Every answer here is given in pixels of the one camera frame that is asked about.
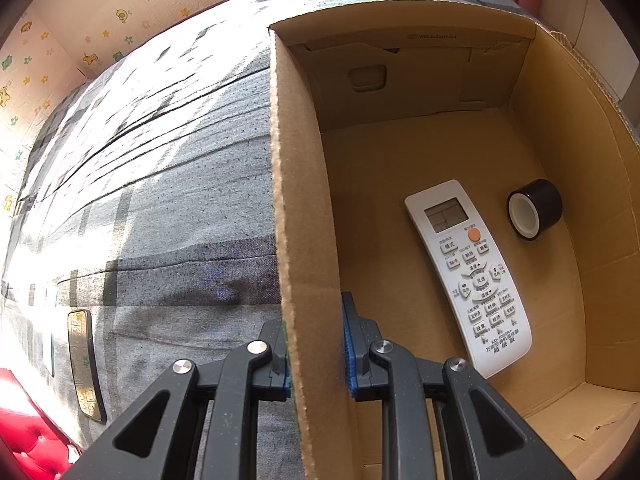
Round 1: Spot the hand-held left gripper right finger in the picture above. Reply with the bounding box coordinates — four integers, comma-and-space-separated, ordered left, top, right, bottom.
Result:
341, 290, 576, 480

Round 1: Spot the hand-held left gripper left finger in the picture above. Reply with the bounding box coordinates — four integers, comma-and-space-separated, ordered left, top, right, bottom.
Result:
62, 319, 292, 480

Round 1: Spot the white remote control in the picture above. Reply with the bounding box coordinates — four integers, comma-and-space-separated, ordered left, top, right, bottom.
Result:
404, 179, 533, 380

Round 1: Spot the brown cardboard box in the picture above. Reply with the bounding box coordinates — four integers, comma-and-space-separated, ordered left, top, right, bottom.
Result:
267, 2, 640, 480

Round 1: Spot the black tape roll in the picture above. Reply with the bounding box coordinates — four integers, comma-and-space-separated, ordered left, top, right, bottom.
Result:
506, 178, 563, 241

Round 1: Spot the black smartphone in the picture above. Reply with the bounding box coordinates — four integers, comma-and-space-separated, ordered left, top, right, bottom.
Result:
66, 310, 108, 423

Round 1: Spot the grey plaid blanket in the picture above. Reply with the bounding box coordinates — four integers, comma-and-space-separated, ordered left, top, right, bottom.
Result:
0, 0, 531, 480

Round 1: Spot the white card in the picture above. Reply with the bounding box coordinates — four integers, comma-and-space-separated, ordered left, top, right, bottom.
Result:
41, 286, 61, 378

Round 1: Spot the red tufted headboard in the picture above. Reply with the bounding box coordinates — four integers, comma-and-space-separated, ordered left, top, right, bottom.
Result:
0, 367, 83, 480

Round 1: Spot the cream wardrobe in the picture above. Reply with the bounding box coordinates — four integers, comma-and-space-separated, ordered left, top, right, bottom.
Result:
539, 0, 640, 126

